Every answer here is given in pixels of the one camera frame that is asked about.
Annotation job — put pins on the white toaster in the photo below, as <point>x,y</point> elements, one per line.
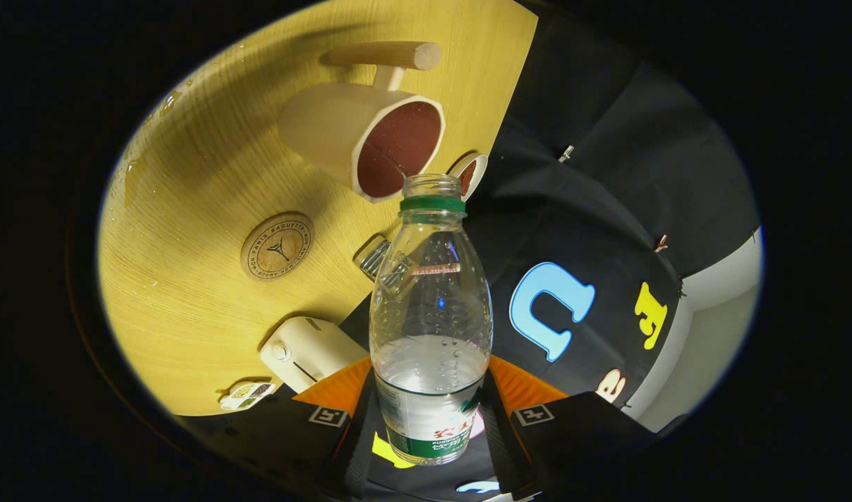
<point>307,348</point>

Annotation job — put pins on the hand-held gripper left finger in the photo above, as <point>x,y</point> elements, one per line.
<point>356,446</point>

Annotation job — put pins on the red sausage slices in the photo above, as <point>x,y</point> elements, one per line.
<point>468,178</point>

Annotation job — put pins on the round cork coaster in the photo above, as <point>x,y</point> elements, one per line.
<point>277,246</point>

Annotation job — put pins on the small white plate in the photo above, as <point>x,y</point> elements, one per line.
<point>480,167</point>

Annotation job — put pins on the clear plastic juice bottle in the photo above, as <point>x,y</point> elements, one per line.
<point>429,390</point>

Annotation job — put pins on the black backdrop cloth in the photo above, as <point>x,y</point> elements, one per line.
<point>593,174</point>

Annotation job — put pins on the white divided dish with beans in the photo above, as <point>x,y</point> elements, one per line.
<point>248,394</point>

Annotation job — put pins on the pink clothespin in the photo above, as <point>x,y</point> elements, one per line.
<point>661,243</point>

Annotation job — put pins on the pink straw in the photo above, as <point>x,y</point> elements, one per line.
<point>436,268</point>

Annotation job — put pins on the wooden table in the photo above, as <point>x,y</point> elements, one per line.
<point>189,209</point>

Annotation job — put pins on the white clip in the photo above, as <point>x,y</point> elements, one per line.
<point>566,153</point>

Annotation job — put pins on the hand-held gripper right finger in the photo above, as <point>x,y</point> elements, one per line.
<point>499,446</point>

